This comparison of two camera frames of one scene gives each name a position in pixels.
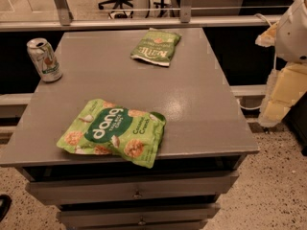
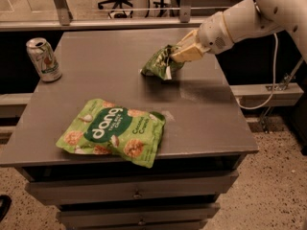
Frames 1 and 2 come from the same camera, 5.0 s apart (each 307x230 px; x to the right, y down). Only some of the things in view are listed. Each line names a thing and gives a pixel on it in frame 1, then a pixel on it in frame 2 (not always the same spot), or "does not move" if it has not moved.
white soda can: [45, 59] does not move
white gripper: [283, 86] -> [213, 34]
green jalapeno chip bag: [156, 46] -> [159, 62]
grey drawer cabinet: [206, 138] does not move
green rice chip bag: [108, 128] does not move
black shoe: [6, 202] does not move
